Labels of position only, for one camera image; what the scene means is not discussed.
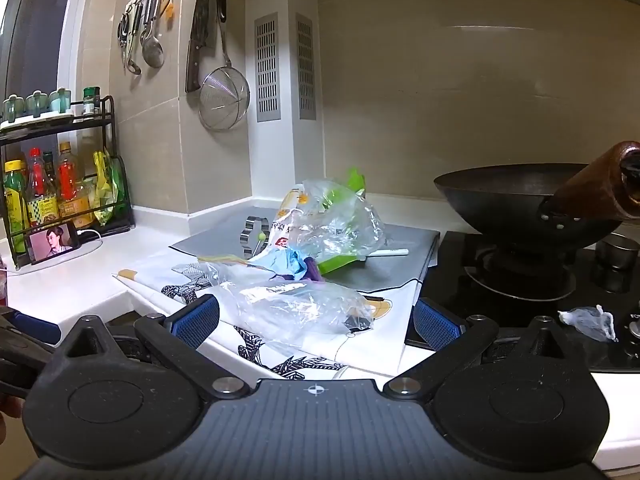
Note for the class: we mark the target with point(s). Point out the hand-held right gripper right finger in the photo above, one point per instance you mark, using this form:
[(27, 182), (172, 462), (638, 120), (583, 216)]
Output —
[(437, 325)]

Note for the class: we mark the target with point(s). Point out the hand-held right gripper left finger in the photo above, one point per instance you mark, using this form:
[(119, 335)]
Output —
[(195, 319)]

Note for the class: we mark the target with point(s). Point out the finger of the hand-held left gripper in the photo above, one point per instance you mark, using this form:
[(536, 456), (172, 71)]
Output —
[(35, 327), (22, 360)]

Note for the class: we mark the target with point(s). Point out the plain clear plastic bag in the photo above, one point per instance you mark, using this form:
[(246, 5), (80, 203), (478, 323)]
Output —
[(300, 310)]

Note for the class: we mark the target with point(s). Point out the blue wrapper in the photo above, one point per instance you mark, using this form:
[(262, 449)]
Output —
[(287, 262)]

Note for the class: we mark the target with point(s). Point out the green snack packet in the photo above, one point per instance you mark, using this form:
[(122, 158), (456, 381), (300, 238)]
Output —
[(342, 264)]

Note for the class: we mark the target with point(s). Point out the printed clear plastic bag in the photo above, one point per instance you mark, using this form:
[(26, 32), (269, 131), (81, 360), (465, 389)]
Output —
[(340, 220)]

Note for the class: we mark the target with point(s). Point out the black glass gas stove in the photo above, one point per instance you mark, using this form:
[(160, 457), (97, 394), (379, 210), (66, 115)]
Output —
[(500, 305)]

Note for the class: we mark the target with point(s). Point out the grey mat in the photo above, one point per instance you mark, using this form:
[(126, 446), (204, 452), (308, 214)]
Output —
[(400, 270)]

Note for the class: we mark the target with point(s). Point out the smartphone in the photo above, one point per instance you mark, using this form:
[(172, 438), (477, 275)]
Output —
[(52, 245)]

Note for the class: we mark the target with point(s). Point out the white marker pen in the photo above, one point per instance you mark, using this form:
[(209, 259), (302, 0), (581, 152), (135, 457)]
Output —
[(390, 253)]

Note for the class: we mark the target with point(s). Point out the green lollipop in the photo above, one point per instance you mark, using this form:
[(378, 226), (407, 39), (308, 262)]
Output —
[(260, 236)]

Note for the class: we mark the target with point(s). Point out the flower-shaped metal cutter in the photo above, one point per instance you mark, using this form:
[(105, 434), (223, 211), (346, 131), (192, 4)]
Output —
[(255, 225)]

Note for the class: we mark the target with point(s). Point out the white printed cloth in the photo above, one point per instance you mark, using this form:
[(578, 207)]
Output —
[(320, 357)]

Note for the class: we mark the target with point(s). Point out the purple wrapper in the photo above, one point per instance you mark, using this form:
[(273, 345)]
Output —
[(311, 270)]

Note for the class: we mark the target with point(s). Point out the green yellow bottle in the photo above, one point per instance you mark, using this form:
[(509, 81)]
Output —
[(15, 200)]

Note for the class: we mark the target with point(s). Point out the red cap sauce bottle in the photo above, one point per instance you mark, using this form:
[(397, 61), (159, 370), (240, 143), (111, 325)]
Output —
[(37, 190)]

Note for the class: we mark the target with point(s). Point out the yellow cap orange bottle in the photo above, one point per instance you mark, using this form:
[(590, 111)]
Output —
[(68, 182)]

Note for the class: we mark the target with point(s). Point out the crumpled clear plastic wrap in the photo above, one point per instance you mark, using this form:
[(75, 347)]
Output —
[(587, 321)]

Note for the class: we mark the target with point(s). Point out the green yellow packets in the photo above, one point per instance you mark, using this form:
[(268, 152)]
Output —
[(107, 185)]

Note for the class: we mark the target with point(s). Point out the dark sauce bottle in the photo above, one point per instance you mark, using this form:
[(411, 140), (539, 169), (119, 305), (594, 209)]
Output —
[(49, 165)]

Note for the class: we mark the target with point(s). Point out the small steel cup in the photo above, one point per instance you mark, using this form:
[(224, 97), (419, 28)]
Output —
[(617, 255)]

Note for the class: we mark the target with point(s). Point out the stove knob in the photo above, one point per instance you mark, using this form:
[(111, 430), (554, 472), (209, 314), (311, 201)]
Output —
[(635, 329)]

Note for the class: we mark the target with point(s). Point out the teal lidded jar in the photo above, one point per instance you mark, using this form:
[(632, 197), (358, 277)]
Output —
[(60, 100), (36, 103), (10, 107)]

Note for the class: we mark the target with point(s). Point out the black spice rack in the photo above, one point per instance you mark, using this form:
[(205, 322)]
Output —
[(111, 110)]

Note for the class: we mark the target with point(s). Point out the steel mesh strainer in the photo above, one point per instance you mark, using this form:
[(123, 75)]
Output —
[(224, 91)]

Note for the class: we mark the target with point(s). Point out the green cap spice bottle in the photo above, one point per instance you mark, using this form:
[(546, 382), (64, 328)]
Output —
[(90, 101)]

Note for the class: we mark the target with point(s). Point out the steel spoon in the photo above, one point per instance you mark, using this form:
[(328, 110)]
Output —
[(153, 47)]

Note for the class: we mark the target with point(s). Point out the steel ladle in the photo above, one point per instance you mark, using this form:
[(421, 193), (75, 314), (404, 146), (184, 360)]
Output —
[(133, 47)]

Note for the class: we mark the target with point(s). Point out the kitchen cleaver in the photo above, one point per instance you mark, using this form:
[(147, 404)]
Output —
[(197, 40)]

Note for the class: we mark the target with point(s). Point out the window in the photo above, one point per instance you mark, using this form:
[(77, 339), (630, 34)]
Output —
[(35, 35)]

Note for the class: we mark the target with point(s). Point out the kitchen scissors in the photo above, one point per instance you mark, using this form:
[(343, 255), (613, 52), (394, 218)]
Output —
[(123, 32)]

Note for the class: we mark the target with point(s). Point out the grey wall vent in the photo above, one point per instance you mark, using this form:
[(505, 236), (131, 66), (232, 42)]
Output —
[(306, 67), (266, 67)]

